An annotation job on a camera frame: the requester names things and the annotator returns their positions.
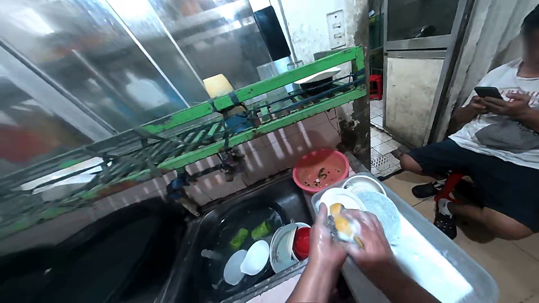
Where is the person's right hand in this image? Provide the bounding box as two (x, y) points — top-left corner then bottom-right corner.
(343, 209), (394, 271)

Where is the person's left hand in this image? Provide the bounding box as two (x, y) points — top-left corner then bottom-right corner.
(309, 203), (348, 271)

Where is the yellow sponge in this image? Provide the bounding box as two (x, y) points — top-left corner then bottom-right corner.
(330, 203), (364, 248)

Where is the person's left forearm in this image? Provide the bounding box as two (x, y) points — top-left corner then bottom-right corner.
(286, 259), (344, 303)

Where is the pale blue plate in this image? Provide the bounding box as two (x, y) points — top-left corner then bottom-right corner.
(356, 190), (401, 246)

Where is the white round plate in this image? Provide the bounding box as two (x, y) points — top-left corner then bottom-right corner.
(318, 188), (367, 219)

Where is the red bowl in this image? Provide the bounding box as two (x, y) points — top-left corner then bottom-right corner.
(292, 227), (311, 261)

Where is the white metal-rimmed bowl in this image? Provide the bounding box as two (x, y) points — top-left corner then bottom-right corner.
(342, 175), (386, 196)

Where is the dark double sink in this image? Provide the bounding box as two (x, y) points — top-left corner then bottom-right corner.
(156, 168), (333, 303)

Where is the pink plastic basin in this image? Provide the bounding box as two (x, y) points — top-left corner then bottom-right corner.
(293, 148), (350, 194)

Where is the large white deep bowl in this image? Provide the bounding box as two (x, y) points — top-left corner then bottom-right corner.
(270, 222), (311, 274)

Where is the green scrubbing sponge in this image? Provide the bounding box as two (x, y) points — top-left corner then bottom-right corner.
(251, 221), (272, 241)
(230, 228), (249, 249)

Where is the red plastic stool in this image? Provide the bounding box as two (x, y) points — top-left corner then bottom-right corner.
(435, 172), (478, 211)
(369, 74), (383, 101)

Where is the translucent grey plastic tub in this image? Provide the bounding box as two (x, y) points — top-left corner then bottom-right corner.
(312, 172), (499, 303)

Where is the metal water tap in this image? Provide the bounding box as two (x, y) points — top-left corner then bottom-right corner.
(185, 147), (246, 182)

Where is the blue plastic cup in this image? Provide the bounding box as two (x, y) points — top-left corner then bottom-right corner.
(224, 106), (253, 135)

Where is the black bowl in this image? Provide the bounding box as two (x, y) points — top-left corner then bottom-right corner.
(298, 77), (334, 102)

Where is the white plate on black bowl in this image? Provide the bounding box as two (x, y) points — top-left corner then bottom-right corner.
(293, 67), (342, 84)

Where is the metal framed door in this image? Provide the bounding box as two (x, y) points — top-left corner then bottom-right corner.
(381, 0), (474, 144)

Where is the tap with blue valve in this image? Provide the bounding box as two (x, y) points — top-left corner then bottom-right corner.
(166, 170), (203, 218)

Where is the clear plastic container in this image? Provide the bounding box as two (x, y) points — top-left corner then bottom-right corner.
(257, 62), (282, 81)

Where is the pale yellow cup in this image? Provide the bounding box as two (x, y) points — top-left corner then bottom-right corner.
(203, 74), (235, 100)

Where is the green metal dish rack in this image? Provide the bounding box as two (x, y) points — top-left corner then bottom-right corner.
(0, 46), (367, 240)

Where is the black mobile phone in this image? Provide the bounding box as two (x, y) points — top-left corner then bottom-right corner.
(474, 86), (504, 100)

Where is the black hanging panel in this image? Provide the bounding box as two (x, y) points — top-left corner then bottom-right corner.
(253, 5), (291, 62)

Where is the metal glass cabinet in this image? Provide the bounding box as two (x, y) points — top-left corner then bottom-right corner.
(0, 0), (278, 169)

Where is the large black tub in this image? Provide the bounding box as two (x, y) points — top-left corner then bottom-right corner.
(0, 198), (190, 303)

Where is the white switch panel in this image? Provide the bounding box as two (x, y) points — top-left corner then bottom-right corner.
(327, 10), (346, 50)

